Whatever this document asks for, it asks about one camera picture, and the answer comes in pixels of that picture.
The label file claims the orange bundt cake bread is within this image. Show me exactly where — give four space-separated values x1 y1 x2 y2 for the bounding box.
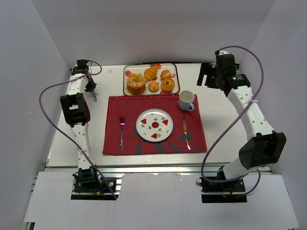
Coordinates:
126 73 146 95

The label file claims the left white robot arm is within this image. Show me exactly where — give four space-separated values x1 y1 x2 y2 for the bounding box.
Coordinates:
60 59 97 181

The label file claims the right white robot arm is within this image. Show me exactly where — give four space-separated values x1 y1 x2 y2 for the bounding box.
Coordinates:
202 47 286 184

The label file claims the silver fork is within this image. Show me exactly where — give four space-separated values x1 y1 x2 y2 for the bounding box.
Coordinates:
119 115 125 151

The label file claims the light blue mug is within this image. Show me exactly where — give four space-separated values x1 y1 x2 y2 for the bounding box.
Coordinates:
178 91 195 112

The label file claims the small cream filled bun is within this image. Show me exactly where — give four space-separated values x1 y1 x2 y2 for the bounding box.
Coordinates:
160 69 171 79

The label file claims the glazed donut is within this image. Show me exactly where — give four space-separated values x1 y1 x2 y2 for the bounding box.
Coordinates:
161 78 175 92

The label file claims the red cloth placemat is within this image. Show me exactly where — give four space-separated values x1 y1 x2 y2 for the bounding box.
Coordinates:
103 94 207 156

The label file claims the strawberry pattern serving tray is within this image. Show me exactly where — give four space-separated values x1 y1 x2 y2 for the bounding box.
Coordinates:
123 63 180 96

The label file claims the small round muffin bun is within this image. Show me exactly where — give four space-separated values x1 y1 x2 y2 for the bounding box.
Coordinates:
148 81 160 93

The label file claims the croissant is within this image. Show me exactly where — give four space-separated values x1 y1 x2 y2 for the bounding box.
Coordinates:
143 65 159 82

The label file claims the white watermelon pattern plate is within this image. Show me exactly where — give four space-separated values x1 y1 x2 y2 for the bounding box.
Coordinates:
135 109 174 142

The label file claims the iridescent table knife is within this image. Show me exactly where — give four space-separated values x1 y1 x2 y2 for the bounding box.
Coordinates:
183 116 191 151

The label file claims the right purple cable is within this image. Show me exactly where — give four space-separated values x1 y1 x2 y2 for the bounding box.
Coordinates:
201 45 265 197

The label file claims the purple cable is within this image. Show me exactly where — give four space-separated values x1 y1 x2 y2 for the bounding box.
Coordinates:
201 45 265 197
38 59 118 200

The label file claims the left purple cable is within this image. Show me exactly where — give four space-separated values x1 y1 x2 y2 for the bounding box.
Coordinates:
38 59 118 200

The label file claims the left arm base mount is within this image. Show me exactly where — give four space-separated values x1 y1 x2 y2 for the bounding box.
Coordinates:
71 167 119 201

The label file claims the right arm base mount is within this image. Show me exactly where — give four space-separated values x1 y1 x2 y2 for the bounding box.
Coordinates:
195 177 247 204

